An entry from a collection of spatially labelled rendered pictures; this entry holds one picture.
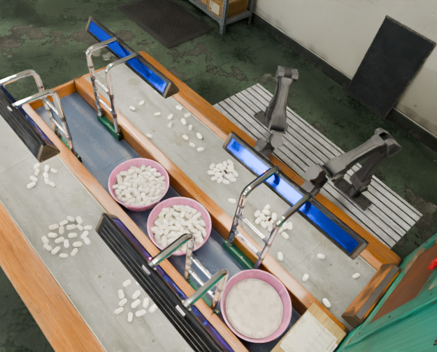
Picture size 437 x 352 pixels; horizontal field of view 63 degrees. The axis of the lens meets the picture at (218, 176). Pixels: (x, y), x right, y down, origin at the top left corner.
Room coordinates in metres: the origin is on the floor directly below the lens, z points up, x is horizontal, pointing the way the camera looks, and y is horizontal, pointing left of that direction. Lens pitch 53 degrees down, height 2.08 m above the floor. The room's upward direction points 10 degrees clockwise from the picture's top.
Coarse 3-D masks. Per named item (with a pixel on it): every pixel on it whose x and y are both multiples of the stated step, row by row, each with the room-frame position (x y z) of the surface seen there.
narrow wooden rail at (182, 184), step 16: (80, 80) 1.47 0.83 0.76; (128, 128) 1.19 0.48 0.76; (144, 144) 1.10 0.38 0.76; (160, 160) 1.02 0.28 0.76; (176, 176) 0.95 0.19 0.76; (192, 192) 0.88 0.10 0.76; (208, 208) 0.81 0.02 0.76; (224, 224) 0.74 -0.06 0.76; (240, 240) 0.68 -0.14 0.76; (256, 256) 0.62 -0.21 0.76; (272, 272) 0.57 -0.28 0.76; (288, 272) 0.58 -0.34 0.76; (288, 288) 0.52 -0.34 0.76; (304, 288) 0.53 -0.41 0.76; (304, 304) 0.47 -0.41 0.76; (320, 304) 0.48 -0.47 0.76; (336, 320) 0.43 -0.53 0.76
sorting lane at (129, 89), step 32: (128, 96) 1.44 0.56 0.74; (160, 96) 1.48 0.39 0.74; (160, 128) 1.25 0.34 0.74; (192, 128) 1.29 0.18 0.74; (192, 160) 1.08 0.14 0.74; (224, 160) 1.11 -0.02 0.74; (224, 192) 0.92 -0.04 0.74; (256, 192) 0.96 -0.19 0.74; (256, 224) 0.79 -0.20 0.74; (288, 256) 0.66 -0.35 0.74; (320, 288) 0.55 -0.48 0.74; (352, 288) 0.57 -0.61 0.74
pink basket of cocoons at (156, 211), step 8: (168, 200) 0.81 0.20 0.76; (176, 200) 0.83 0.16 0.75; (184, 200) 0.83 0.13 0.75; (192, 200) 0.83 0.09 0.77; (160, 208) 0.78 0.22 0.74; (200, 208) 0.81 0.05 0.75; (152, 216) 0.73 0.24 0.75; (208, 216) 0.77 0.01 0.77; (152, 224) 0.70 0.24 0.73; (208, 224) 0.74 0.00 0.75; (208, 232) 0.70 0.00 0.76; (152, 240) 0.61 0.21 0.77; (160, 248) 0.59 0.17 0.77
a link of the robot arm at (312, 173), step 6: (312, 168) 0.93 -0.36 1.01; (318, 168) 0.92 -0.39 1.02; (324, 168) 0.98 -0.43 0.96; (306, 174) 0.91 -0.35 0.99; (312, 174) 0.90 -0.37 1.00; (318, 174) 0.90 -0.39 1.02; (324, 174) 0.92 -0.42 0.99; (342, 174) 0.94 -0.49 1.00; (312, 180) 0.89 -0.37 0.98; (318, 180) 0.90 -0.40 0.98; (336, 180) 0.92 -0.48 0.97
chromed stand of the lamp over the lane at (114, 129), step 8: (112, 40) 1.38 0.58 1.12; (88, 48) 1.29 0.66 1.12; (96, 48) 1.31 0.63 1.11; (88, 56) 1.28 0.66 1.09; (128, 56) 1.28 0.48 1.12; (136, 56) 1.30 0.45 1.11; (88, 64) 1.27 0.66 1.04; (112, 64) 1.21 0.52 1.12; (120, 64) 1.23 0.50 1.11; (96, 80) 1.26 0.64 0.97; (96, 88) 1.28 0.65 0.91; (104, 88) 1.22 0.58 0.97; (112, 88) 1.19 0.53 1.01; (96, 96) 1.27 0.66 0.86; (112, 96) 1.18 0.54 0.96; (96, 104) 1.28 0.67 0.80; (104, 104) 1.24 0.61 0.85; (112, 104) 1.18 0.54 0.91; (112, 112) 1.18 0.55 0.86; (104, 120) 1.26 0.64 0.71; (112, 128) 1.21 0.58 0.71; (120, 136) 1.18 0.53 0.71
